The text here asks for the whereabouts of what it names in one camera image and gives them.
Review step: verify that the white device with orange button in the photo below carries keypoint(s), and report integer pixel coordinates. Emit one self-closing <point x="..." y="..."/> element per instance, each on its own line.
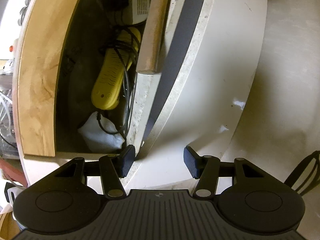
<point x="13" y="48"/>

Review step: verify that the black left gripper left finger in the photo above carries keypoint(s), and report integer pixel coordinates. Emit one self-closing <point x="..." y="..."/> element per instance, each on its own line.
<point x="109" y="168"/>

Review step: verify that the white cloth bag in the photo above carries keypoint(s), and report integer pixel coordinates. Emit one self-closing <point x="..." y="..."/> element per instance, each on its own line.
<point x="96" y="139"/>

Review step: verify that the white vented electronic box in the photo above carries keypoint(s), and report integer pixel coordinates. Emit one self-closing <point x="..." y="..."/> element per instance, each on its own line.
<point x="136" y="12"/>

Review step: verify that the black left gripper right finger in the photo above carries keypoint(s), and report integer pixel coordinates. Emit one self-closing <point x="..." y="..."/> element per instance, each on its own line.
<point x="247" y="179"/>

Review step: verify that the wooden top cabinet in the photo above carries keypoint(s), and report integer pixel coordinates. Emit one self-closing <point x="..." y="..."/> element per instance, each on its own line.
<point x="36" y="74"/>

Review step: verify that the wooden handle hammer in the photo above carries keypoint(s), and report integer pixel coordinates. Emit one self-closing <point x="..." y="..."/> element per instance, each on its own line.
<point x="152" y="38"/>

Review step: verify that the white drawer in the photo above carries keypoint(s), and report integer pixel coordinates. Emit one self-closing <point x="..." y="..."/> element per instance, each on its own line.
<point x="207" y="63"/>

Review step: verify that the yellow shoe dryer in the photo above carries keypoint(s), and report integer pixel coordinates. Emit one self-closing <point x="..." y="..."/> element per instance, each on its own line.
<point x="118" y="59"/>

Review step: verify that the clear plastic clutter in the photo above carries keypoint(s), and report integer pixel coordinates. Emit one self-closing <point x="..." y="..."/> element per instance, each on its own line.
<point x="8" y="141"/>

